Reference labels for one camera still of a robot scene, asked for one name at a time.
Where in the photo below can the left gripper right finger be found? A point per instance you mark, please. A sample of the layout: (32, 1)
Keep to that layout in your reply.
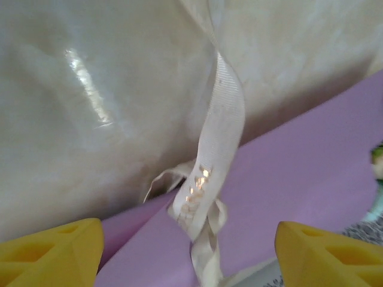
(329, 263)

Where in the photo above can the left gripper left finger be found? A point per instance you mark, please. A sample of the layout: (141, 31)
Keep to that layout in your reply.
(45, 263)

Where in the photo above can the purple and pink wrapping paper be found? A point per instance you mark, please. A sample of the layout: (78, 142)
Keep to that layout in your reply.
(299, 179)

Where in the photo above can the cream printed ribbon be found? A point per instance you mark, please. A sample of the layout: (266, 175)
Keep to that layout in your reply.
(221, 119)

